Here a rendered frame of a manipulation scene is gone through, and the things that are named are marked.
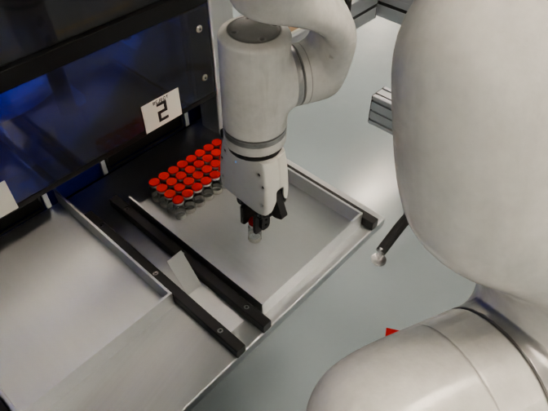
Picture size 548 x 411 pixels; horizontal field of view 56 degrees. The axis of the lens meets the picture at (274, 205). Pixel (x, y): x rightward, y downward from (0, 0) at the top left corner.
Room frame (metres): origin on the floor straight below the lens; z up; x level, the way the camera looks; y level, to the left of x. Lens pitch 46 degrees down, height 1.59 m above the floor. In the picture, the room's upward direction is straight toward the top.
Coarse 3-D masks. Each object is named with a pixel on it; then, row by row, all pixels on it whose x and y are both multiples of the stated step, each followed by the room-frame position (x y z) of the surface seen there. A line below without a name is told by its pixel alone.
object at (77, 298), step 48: (0, 240) 0.59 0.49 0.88; (48, 240) 0.59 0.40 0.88; (96, 240) 0.59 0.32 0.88; (0, 288) 0.49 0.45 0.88; (48, 288) 0.49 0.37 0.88; (96, 288) 0.49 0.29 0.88; (144, 288) 0.49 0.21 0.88; (0, 336) 0.40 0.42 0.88; (48, 336) 0.40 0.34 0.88; (96, 336) 0.40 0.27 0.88; (0, 384) 0.33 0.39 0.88; (48, 384) 0.33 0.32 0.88
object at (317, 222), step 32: (224, 192) 0.71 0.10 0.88; (288, 192) 0.71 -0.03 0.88; (320, 192) 0.69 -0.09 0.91; (160, 224) 0.61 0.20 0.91; (192, 224) 0.63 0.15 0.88; (224, 224) 0.63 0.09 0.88; (288, 224) 0.63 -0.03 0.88; (320, 224) 0.63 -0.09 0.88; (352, 224) 0.61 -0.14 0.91; (192, 256) 0.55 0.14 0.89; (224, 256) 0.56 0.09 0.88; (256, 256) 0.56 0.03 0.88; (288, 256) 0.56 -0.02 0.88; (320, 256) 0.54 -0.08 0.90; (256, 288) 0.49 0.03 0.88; (288, 288) 0.48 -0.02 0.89
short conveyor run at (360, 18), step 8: (344, 0) 1.38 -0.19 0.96; (352, 0) 1.44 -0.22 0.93; (360, 0) 1.44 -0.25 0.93; (368, 0) 1.47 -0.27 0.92; (376, 0) 1.50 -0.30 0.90; (352, 8) 1.41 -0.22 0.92; (360, 8) 1.44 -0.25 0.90; (368, 8) 1.47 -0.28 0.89; (376, 8) 1.50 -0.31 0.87; (352, 16) 1.42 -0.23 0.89; (360, 16) 1.45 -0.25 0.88; (368, 16) 1.48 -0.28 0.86; (360, 24) 1.45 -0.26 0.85; (296, 32) 1.25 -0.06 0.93; (304, 32) 1.26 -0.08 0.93; (296, 40) 1.23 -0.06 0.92
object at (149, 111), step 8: (176, 88) 0.82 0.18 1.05; (168, 96) 0.80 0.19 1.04; (176, 96) 0.81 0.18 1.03; (152, 104) 0.77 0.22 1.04; (168, 104) 0.80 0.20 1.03; (176, 104) 0.81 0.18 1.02; (144, 112) 0.76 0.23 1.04; (152, 112) 0.77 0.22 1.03; (168, 112) 0.80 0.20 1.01; (176, 112) 0.81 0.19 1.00; (144, 120) 0.76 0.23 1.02; (152, 120) 0.77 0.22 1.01; (168, 120) 0.79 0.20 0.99; (152, 128) 0.77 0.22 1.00
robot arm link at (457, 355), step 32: (448, 320) 0.19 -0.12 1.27; (480, 320) 0.19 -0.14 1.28; (352, 352) 0.18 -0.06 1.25; (384, 352) 0.17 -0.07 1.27; (416, 352) 0.16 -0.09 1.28; (448, 352) 0.16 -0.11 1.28; (480, 352) 0.16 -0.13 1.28; (512, 352) 0.16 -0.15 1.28; (320, 384) 0.16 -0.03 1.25; (352, 384) 0.15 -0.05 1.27; (384, 384) 0.14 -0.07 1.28; (416, 384) 0.14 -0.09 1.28; (448, 384) 0.14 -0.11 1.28; (480, 384) 0.14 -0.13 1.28; (512, 384) 0.14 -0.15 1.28
